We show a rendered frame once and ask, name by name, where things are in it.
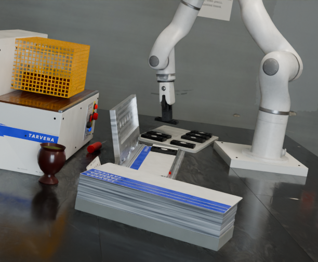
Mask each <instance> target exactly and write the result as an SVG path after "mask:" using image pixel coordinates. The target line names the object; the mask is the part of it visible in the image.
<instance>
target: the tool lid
mask: <svg viewBox="0 0 318 262"><path fill-rule="evenodd" d="M110 119H111V128H112V138H113V148H114V157H115V163H121V162H122V160H123V159H124V161H125V160H126V159H127V158H128V153H129V152H130V149H132V148H133V149H132V150H134V148H135V147H136V146H137V145H136V143H137V142H138V139H140V131H139V121H138V111H137V101H136V94H132V95H130V96H129V97H127V98H126V99H125V100H123V101H122V102H120V103H119V104H118V105H116V106H115V107H114V108H112V109H111V110H110Z"/></svg>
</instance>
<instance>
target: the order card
mask: <svg viewBox="0 0 318 262"><path fill-rule="evenodd" d="M100 165H101V164H100V161H99V157H98V156H97V157H96V158H95V159H94V160H93V161H92V162H91V163H90V164H89V165H88V166H87V167H86V168H87V170H89V169H92V168H95V167H98V166H100Z"/></svg>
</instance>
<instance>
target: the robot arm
mask: <svg viewBox="0 0 318 262"><path fill-rule="evenodd" d="M203 2H204V0H181V1H180V3H179V6H178V8H177V10H176V12H175V15H174V17H173V19H172V21H171V23H170V24H169V26H167V27H166V28H165V29H164V30H163V31H162V32H161V34H160V35H159V36H158V38H157V39H156V41H155V43H154V45H153V47H152V49H151V52H150V54H149V58H148V64H149V66H150V67H151V68H152V69H154V70H156V80H158V81H157V82H159V83H160V86H159V94H160V104H161V105H162V121H169V119H173V111H172V104H173V103H175V91H174V83H173V82H174V81H175V80H174V79H176V75H175V45H176V44H177V43H178V42H179V41H180V40H181V39H182V38H184V37H185V36H186V35H187V34H188V33H189V32H190V30H191V28H192V26H193V23H194V21H195V19H196V17H197V15H198V13H199V11H200V9H201V7H202V4H203ZM238 2H239V5H240V11H241V18H242V20H243V22H244V24H245V26H246V28H247V30H248V32H249V33H250V35H251V37H252V38H253V40H254V41H255V42H256V44H257V45H258V46H259V47H260V49H261V50H262V51H263V52H264V54H265V56H264V58H263V59H262V61H261V63H260V66H259V71H258V80H259V87H260V92H261V99H260V104H259V110H258V115H257V120H256V126H255V131H254V137H253V142H252V146H251V148H246V149H243V150H242V154H243V155H244V156H246V157H249V158H251V159H255V160H258V161H263V162H269V163H279V164H283V163H288V162H289V158H288V157H286V156H285V154H286V149H283V148H282V147H283V142H284V137H285V132H286V126H287V121H288V116H289V111H290V104H291V101H290V96H289V92H288V82H292V81H294V80H296V79H297V78H298V77H299V76H300V75H301V74H302V70H303V64H302V61H301V59H300V57H299V55H298V54H297V53H296V51H295V50H294V49H293V48H292V46H291V45H290V44H289V42H288V41H287V40H286V39H285V38H284V37H283V36H282V34H281V33H280V32H279V31H278V29H277V28H276V27H275V25H274V24H273V22H272V20H271V18H270V17H269V15H268V13H267V11H266V9H265V7H264V5H263V2H262V0H238Z"/></svg>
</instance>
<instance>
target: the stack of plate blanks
mask: <svg viewBox="0 0 318 262"><path fill-rule="evenodd" d="M77 190H78V192H77V197H76V202H75V209H77V210H79V211H83V212H87V213H90V214H93V215H97V216H100V217H103V218H107V219H110V220H114V221H117V222H121V223H123V224H127V225H130V226H134V227H137V228H140V229H144V230H147V231H151V232H154V233H158V234H161V235H164V236H167V237H170V238H174V239H177V240H180V241H184V242H188V243H191V244H194V245H198V246H201V247H204V248H208V249H210V250H214V251H218V250H219V249H220V248H221V247H222V246H223V245H225V244H226V243H227V242H228V241H229V240H230V239H231V238H232V235H233V229H234V222H235V214H236V211H237V204H235V205H234V206H233V207H232V208H230V209H229V210H228V211H222V210H219V209H216V208H212V207H208V206H205V205H201V204H197V203H193V202H190V201H186V200H182V199H179V198H174V197H172V196H168V195H164V194H161V193H157V192H153V191H150V190H146V189H142V188H138V187H134V186H131V185H127V184H123V183H121V182H117V181H113V180H109V179H105V178H102V177H98V176H95V175H91V174H87V173H84V172H83V173H80V175H79V183H78V187H77Z"/></svg>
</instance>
